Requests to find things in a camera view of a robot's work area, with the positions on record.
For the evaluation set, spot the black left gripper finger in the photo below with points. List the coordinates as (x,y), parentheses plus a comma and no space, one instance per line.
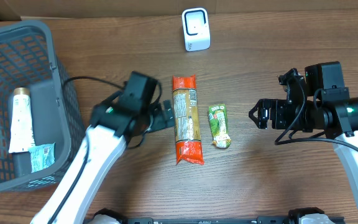
(170,122)
(168,108)

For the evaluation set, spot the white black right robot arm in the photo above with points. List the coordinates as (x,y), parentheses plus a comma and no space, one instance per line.
(318,108)

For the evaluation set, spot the brown cardboard backboard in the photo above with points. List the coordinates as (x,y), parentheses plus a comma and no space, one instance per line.
(13,10)

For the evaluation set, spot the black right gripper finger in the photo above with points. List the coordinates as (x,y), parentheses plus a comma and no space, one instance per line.
(261,106)
(260,121)

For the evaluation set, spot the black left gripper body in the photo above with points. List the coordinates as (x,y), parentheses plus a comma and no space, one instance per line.
(162,115)

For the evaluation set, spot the white barcode scanner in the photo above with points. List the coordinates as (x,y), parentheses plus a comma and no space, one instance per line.
(196,29)

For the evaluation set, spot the grey plastic mesh basket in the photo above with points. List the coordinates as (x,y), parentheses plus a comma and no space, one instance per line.
(28,59)

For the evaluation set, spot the white tube gold cap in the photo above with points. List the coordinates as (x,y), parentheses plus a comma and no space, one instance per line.
(22,134)

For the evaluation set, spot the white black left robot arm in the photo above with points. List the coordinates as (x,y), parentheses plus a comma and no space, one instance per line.
(132,111)

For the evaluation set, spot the green tea packet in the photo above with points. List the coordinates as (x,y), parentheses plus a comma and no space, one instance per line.
(218,125)

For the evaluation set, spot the red orange pasta packet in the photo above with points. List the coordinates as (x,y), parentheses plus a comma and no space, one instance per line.
(187,123)

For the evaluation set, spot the teal snack packet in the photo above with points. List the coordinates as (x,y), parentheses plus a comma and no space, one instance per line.
(42,156)

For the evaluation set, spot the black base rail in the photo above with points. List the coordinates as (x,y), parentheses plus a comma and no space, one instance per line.
(299,215)

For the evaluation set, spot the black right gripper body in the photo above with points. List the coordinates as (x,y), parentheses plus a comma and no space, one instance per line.
(268,114)

